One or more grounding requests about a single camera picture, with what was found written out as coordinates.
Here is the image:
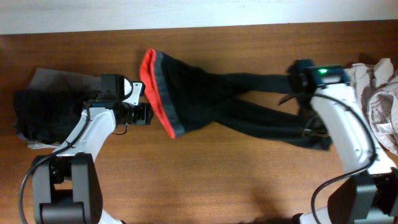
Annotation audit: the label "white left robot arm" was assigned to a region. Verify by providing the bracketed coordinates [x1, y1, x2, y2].
[30, 101, 153, 224]

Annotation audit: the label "crumpled beige garment pile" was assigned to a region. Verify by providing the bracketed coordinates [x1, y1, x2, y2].
[345, 58, 397, 154]

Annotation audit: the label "folded grey garment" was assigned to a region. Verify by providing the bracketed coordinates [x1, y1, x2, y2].
[13, 68, 101, 149]

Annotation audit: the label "folded black garment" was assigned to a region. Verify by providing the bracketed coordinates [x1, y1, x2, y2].
[13, 90, 96, 144]

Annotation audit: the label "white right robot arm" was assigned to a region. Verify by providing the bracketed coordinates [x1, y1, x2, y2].
[295, 65, 397, 223]

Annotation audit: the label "black leggings with red waistband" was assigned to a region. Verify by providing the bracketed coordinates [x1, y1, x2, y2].
[139, 49, 332, 150]

